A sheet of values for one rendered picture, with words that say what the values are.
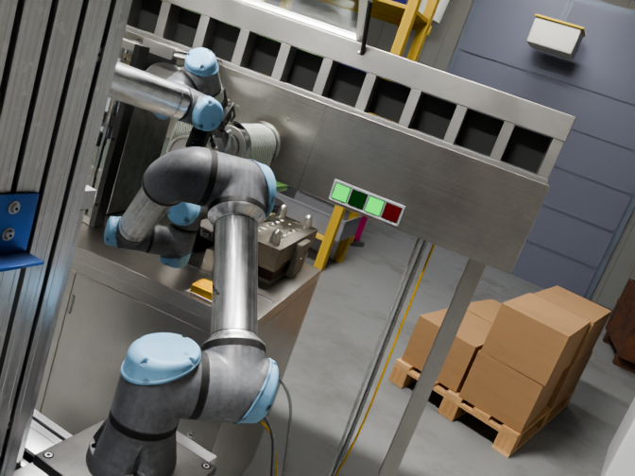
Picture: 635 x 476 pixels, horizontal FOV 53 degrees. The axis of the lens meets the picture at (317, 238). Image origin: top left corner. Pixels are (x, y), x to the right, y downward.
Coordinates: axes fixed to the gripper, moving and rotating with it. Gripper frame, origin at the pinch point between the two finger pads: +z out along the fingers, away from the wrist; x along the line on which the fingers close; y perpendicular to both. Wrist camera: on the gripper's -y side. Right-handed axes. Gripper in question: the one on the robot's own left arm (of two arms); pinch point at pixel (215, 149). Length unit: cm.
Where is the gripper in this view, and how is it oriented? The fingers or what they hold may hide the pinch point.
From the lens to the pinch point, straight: 186.7
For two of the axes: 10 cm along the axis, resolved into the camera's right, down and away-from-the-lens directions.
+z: 0.0, 4.6, 8.9
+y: 4.2, -8.1, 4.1
